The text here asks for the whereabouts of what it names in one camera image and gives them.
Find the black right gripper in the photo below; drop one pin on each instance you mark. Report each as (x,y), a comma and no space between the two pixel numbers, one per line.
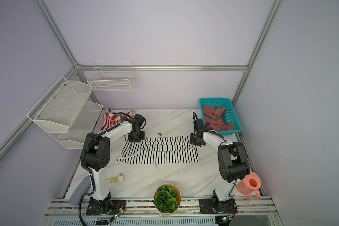
(191,141)

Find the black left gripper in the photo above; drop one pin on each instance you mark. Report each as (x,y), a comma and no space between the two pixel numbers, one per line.
(131,139)

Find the black white striped tank top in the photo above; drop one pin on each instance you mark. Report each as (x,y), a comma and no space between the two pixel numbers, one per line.
(158,150)

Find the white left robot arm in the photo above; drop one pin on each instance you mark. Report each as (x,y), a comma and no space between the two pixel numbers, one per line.
(95,156)

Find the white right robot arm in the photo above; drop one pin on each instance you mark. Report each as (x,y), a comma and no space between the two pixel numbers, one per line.
(232,164)

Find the dark red tank top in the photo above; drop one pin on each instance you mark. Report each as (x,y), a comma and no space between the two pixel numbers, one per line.
(215,119)

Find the red white striped tank top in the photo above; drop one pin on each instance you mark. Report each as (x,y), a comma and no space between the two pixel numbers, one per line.
(110,118)

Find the teal plastic basket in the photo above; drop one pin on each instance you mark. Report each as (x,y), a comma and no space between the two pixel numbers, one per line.
(230,114)

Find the small yellow white toy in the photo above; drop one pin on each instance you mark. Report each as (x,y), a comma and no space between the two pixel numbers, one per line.
(116,179)

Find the white mesh lower shelf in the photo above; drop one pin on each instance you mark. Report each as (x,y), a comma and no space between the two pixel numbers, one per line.
(83,124)

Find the green plant in pot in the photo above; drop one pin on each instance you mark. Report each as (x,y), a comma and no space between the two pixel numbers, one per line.
(167,198)

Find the pink watering can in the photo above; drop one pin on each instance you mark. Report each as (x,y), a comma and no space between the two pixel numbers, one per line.
(250,186)

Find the grey oval pad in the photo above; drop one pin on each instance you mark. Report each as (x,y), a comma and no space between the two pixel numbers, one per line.
(82,188)

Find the white wire wall basket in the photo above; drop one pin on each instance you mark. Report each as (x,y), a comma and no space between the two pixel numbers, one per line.
(112,76)

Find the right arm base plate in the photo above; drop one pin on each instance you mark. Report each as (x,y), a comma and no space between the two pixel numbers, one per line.
(209,206)

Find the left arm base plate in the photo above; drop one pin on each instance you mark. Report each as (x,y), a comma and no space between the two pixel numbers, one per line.
(104,207)

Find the aluminium front rail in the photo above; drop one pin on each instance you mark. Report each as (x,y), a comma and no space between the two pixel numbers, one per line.
(189,206)

